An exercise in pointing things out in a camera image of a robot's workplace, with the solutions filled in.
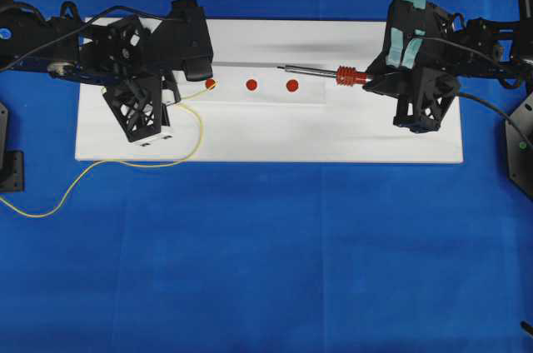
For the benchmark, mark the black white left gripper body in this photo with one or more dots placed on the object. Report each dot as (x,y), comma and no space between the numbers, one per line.
(112,58)

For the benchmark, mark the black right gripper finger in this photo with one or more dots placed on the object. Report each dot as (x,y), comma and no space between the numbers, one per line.
(378,66)
(391,84)

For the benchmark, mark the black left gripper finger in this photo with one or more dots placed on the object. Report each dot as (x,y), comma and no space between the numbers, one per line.
(183,42)
(170,92)

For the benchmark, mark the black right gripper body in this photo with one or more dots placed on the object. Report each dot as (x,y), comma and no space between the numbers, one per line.
(423,112)

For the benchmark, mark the red handled soldering iron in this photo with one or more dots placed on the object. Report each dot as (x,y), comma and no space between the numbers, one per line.
(345,76)

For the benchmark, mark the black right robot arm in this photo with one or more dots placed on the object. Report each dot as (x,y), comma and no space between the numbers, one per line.
(476,51)

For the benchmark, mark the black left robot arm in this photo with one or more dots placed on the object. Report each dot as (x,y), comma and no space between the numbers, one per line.
(32,43)

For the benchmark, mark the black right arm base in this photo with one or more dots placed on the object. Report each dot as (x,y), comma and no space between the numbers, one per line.
(519,131)

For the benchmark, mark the small white raised plate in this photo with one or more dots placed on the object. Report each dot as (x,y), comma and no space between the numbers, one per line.
(252,84)

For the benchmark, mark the large white foam board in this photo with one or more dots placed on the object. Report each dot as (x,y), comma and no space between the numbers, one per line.
(352,126)

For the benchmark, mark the blue table cloth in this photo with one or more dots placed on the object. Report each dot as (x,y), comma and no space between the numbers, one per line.
(265,257)

